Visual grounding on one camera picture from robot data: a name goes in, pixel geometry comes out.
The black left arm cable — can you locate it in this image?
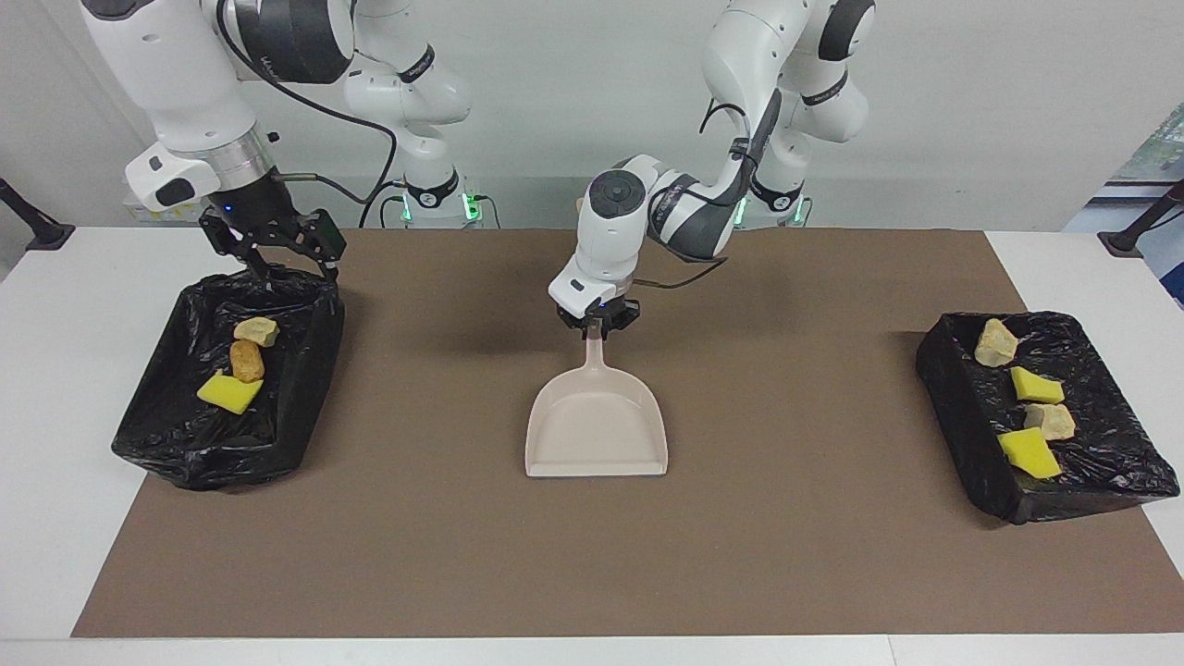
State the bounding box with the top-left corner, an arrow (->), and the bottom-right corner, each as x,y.
634,97 -> 771,290

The black camera stand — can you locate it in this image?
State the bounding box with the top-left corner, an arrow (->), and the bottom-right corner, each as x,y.
1097,180 -> 1184,258
0,178 -> 77,253

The pale bread chunk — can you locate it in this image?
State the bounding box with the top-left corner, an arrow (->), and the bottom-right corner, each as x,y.
974,318 -> 1019,368

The bin with crumpled black bag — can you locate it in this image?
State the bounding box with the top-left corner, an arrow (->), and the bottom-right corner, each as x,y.
111,263 -> 346,491

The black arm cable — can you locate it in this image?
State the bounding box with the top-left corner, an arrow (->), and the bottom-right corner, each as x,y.
634,97 -> 771,290
215,0 -> 401,228

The small notched yellow sponge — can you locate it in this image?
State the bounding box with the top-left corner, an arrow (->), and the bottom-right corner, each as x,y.
1008,366 -> 1066,405

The rectangular bin with black bag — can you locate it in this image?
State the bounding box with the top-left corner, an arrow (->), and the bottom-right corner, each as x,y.
916,311 -> 1181,526

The window with green view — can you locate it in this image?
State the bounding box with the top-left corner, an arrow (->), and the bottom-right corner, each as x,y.
1113,111 -> 1184,183

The brown bread roll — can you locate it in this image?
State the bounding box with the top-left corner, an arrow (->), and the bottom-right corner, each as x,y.
229,339 -> 266,384

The beige plastic dustpan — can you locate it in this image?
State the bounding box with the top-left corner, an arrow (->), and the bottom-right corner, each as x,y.
524,335 -> 669,478

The black base cable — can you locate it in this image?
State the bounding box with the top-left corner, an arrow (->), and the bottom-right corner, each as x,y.
359,180 -> 408,228

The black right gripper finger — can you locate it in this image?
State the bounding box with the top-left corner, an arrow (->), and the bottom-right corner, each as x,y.
201,218 -> 271,284
294,209 -> 348,283

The white wall socket box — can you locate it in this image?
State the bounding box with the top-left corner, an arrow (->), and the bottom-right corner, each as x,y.
123,196 -> 203,225

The yellow sponge piece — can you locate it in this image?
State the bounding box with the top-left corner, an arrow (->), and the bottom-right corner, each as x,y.
997,426 -> 1064,480
196,370 -> 265,414

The brown table mat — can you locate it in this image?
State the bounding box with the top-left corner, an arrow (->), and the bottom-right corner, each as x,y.
71,228 -> 1184,639

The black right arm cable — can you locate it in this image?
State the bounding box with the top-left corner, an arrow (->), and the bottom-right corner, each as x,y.
215,0 -> 401,228

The striped bread slice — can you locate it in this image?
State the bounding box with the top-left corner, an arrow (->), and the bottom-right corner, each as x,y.
1023,402 -> 1078,442

